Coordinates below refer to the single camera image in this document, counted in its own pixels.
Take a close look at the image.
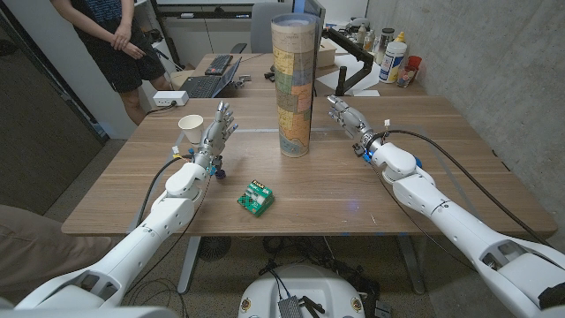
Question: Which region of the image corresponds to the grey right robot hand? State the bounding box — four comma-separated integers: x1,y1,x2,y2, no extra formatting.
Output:
327,95,376,151

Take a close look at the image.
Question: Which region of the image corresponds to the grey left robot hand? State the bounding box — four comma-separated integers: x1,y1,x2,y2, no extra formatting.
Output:
192,100,239,168

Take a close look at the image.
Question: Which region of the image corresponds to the white paper cup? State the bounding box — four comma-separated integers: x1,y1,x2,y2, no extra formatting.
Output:
177,114,206,146

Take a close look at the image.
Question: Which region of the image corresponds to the rolled colourful map tube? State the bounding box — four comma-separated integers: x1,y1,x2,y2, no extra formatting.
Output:
270,12,318,158

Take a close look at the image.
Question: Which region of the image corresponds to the green package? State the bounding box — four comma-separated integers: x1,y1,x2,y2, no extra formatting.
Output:
237,178,275,218

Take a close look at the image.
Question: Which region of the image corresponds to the white paper sheet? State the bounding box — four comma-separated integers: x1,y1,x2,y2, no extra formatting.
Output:
315,53,383,93

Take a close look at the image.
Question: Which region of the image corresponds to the black laptop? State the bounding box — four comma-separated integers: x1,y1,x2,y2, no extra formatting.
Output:
179,56,243,99

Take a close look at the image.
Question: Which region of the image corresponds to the white power strip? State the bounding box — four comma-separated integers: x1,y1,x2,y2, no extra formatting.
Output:
152,90,190,108

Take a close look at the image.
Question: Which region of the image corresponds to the beige box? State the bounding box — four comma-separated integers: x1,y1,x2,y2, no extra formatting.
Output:
316,38,339,68

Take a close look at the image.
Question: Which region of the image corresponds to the black keyboard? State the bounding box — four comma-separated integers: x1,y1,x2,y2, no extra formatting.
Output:
204,54,234,77

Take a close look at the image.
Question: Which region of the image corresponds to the white canister with blue label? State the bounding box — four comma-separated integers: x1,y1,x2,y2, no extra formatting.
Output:
378,41,408,85

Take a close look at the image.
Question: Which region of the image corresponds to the dark lidded jar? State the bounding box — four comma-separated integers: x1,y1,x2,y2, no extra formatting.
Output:
373,27,396,65

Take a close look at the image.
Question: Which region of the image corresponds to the round black fan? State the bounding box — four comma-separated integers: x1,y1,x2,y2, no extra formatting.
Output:
197,236,233,262

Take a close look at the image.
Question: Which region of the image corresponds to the computer monitor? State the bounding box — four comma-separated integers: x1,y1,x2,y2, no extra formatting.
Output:
291,0,327,36

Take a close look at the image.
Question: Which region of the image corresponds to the grey office chair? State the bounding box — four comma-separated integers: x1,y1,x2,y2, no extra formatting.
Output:
229,2,293,55

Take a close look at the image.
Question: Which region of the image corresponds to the standing person in black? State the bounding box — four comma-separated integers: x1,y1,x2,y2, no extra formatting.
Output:
49,0,173,126

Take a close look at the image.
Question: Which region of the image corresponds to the grey metal table leg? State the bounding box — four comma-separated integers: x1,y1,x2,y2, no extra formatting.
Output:
395,233,426,296
177,236,202,295

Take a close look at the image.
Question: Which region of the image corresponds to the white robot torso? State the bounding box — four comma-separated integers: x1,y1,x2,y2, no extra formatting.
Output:
237,263,366,318

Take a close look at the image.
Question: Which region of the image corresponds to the seated person's brown trouser leg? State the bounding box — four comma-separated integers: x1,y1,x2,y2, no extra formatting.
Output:
0,204,114,306

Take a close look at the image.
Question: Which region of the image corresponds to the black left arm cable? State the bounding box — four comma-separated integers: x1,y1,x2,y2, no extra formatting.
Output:
134,154,194,229

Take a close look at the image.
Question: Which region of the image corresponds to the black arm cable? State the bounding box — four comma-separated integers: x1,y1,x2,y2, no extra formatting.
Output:
369,129,553,248
134,154,194,229

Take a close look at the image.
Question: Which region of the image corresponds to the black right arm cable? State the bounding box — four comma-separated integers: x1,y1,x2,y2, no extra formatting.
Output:
369,129,553,248

